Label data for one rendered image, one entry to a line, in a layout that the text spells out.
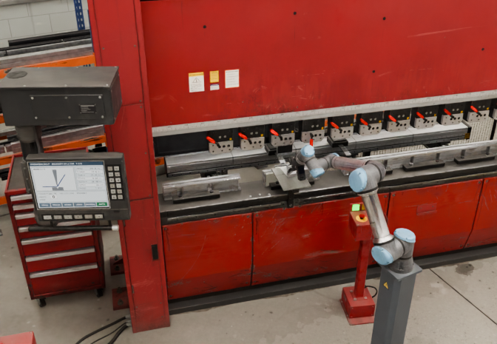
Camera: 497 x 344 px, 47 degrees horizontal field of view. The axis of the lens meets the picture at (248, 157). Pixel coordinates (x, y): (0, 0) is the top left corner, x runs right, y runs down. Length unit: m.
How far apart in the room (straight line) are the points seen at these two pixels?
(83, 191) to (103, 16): 0.85
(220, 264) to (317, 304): 0.78
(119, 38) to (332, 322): 2.36
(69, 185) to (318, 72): 1.61
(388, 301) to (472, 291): 1.22
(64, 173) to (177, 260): 1.28
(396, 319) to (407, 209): 0.94
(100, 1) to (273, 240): 1.93
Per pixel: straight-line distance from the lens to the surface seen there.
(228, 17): 3.27
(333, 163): 3.43
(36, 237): 4.01
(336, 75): 3.60
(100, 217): 2.94
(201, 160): 3.90
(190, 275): 3.95
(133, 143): 3.24
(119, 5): 2.96
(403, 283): 3.41
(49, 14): 7.21
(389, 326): 3.62
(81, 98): 2.67
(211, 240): 3.80
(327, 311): 4.20
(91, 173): 2.82
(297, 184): 3.61
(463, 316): 4.38
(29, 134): 2.92
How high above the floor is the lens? 2.92
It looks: 30 degrees down
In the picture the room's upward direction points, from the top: straight up
